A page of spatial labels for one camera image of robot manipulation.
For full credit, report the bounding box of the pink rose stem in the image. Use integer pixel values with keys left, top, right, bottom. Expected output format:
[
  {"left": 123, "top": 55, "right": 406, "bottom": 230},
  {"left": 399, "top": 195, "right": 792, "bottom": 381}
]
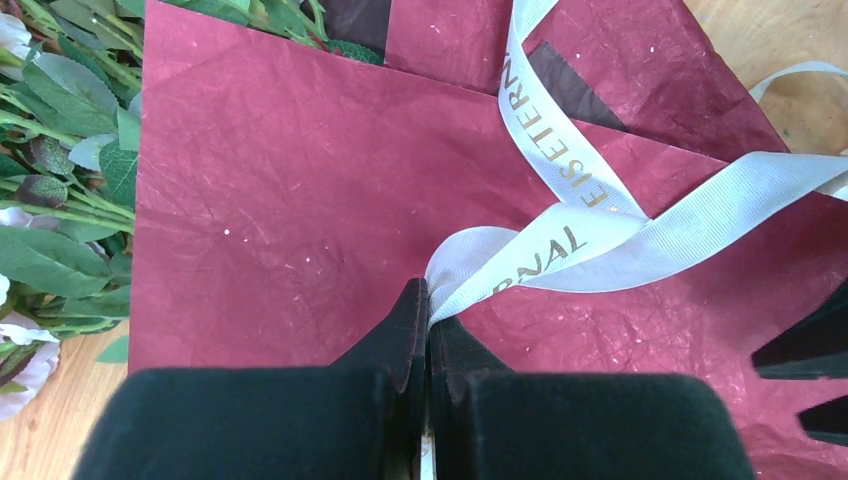
[{"left": 1, "top": 1, "right": 144, "bottom": 298}]

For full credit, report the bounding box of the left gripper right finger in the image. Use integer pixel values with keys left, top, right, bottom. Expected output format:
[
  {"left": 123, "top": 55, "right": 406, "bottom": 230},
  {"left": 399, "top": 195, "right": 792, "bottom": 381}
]
[{"left": 428, "top": 318, "right": 755, "bottom": 479}]

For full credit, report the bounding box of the white rose stem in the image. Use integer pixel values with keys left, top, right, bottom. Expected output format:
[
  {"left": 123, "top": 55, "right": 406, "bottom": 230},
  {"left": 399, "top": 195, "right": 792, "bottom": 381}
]
[{"left": 0, "top": 198, "right": 134, "bottom": 423}]

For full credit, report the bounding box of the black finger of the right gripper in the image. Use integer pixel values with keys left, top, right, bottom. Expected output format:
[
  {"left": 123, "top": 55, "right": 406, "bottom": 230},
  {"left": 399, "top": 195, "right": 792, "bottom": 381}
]
[{"left": 798, "top": 395, "right": 848, "bottom": 447}]

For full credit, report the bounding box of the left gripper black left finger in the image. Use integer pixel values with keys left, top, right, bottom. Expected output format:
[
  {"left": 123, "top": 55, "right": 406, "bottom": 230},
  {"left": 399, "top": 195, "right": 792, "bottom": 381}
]
[{"left": 74, "top": 279, "right": 430, "bottom": 480}]

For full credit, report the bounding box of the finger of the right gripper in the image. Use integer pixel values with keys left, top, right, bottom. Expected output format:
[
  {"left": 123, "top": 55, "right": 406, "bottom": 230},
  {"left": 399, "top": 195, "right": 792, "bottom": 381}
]
[{"left": 751, "top": 281, "right": 847, "bottom": 380}]

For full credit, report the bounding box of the dark red wrapping paper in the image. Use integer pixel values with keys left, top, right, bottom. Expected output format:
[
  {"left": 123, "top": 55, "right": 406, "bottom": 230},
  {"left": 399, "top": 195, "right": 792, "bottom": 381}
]
[{"left": 130, "top": 1, "right": 847, "bottom": 479}]

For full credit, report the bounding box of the cream printed ribbon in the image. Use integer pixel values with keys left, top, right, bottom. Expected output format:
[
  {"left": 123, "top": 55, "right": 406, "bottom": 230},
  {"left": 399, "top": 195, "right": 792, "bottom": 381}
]
[{"left": 425, "top": 1, "right": 847, "bottom": 322}]

